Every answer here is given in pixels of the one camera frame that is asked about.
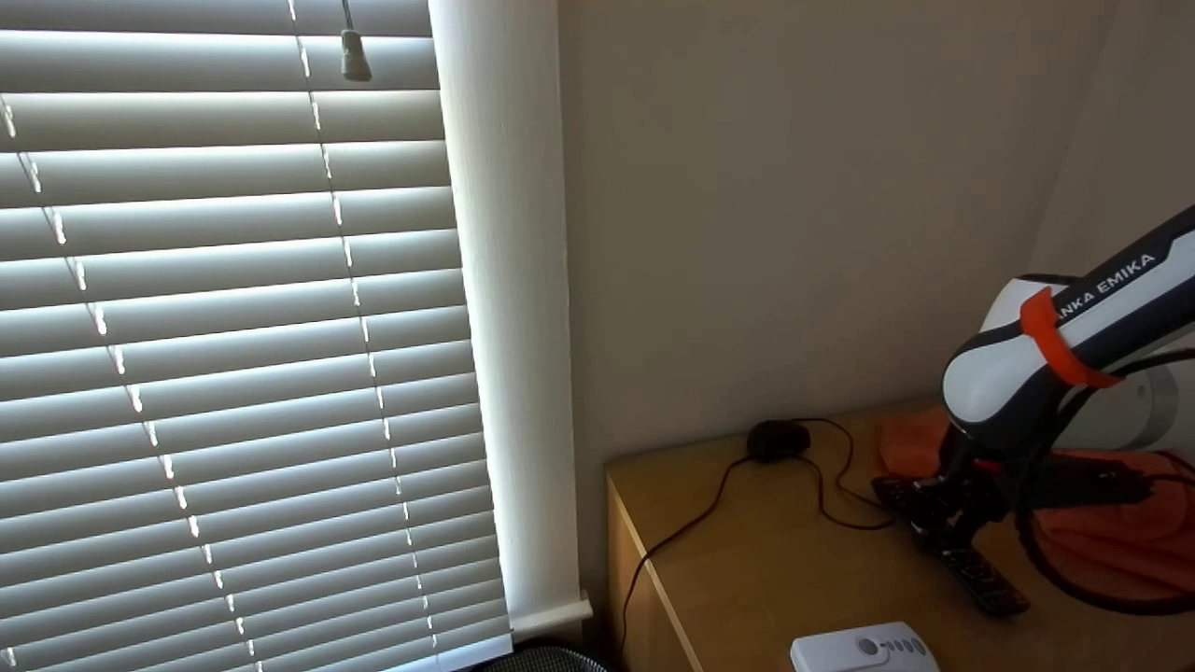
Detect blind cord pull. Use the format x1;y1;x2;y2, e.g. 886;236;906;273
336;0;377;84

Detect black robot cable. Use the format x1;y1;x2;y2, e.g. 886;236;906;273
1010;452;1195;620

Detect white window blinds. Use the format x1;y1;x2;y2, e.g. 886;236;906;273
0;0;515;672

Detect black round bin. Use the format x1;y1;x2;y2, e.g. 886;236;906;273
476;637;608;672

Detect small white electronic device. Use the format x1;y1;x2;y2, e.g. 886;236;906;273
789;620;946;672

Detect black computer mouse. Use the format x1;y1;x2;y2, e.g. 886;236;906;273
744;419;817;465

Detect black mouse cable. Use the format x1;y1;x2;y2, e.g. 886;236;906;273
615;414;902;627

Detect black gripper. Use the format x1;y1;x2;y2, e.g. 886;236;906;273
868;459;1017;562

